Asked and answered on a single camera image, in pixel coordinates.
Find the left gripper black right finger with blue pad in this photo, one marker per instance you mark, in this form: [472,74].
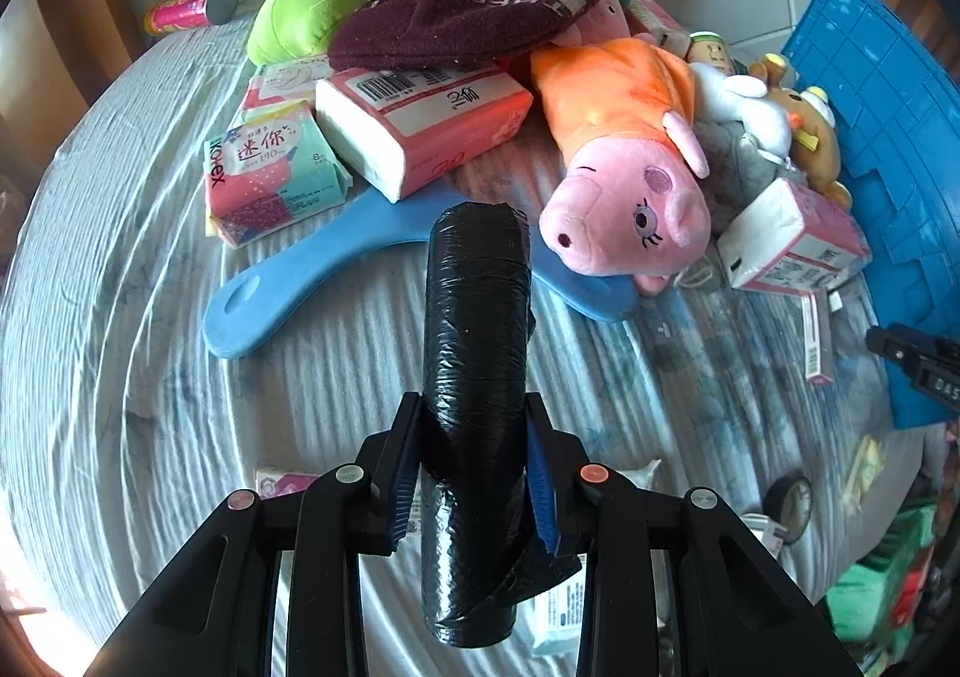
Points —
[736,611]

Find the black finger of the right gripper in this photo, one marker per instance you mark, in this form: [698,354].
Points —
[931,363]

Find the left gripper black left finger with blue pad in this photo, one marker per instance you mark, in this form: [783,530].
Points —
[211,611]

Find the slim pink white box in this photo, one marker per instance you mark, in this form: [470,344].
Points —
[818,347]

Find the black garbage bag roll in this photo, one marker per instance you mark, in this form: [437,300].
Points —
[481,555]

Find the pink tissue pack front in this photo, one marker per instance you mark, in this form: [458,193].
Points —
[791,240]

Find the striped bed sheet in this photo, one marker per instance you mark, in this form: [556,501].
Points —
[121,432]

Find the blue plastic crate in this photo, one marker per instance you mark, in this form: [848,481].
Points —
[896,114]

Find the brown bear plush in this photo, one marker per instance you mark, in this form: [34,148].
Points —
[814,148]

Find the white grey plush toy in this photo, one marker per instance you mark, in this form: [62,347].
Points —
[746,137]

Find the pink pig plush orange dress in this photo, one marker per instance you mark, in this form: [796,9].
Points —
[621,113]

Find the blue plastic paddle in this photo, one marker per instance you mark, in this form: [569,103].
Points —
[252,305]

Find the small white green bottle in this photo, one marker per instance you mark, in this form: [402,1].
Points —
[710,48]

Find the kotex pad pack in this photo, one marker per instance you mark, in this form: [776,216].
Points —
[269,172]

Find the pink tissue pack barcode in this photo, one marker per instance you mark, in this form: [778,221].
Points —
[401,130]

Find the pink white pad pack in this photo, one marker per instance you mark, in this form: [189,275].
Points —
[284,83]

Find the pink cylinder can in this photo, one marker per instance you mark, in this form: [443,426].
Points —
[176,15]

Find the maroon knit hat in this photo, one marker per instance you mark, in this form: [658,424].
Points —
[409,34]

